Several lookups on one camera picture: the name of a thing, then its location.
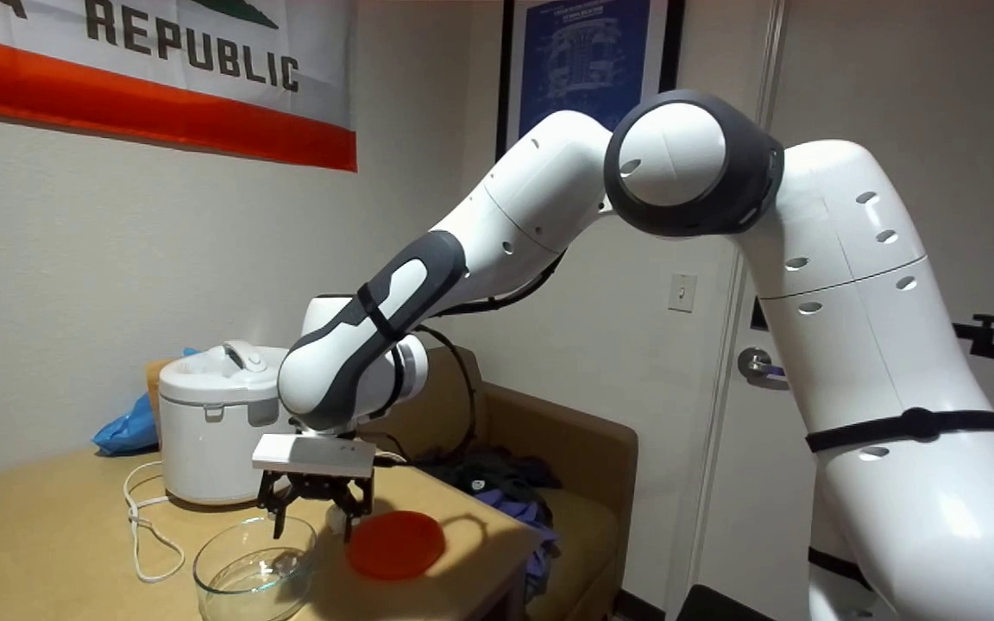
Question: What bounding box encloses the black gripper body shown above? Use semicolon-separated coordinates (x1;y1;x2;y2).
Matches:
258;469;373;517

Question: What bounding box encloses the clear glass bowl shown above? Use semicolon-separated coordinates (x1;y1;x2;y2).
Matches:
195;517;315;621

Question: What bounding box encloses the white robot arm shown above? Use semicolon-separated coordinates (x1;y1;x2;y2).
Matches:
276;85;994;621

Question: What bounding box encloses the orange round lid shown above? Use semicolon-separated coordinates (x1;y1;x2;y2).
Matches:
344;511;444;579

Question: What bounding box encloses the white rice cooker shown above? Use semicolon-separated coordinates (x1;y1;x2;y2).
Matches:
159;343;287;508

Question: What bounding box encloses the blue plastic bag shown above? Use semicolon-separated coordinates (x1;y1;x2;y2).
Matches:
93;393;159;454

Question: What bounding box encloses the blue crumpled cloth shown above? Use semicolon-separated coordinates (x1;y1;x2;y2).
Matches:
466;480;557;598

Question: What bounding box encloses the tan couch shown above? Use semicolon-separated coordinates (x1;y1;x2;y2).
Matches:
380;346;640;621

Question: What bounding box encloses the California Republic flag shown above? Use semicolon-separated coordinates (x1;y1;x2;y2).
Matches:
0;0;358;173

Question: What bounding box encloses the framed blue poster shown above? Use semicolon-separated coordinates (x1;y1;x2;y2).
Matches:
497;0;686;151

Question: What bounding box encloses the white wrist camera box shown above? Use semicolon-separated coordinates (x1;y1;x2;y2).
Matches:
252;436;375;480

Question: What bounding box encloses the white power cable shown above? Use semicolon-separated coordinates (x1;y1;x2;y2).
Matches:
116;458;223;587

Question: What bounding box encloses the white wall outlet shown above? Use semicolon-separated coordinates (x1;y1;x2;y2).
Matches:
665;275;697;313

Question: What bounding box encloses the silver door handle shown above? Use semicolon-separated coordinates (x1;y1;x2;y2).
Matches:
734;349;791;389

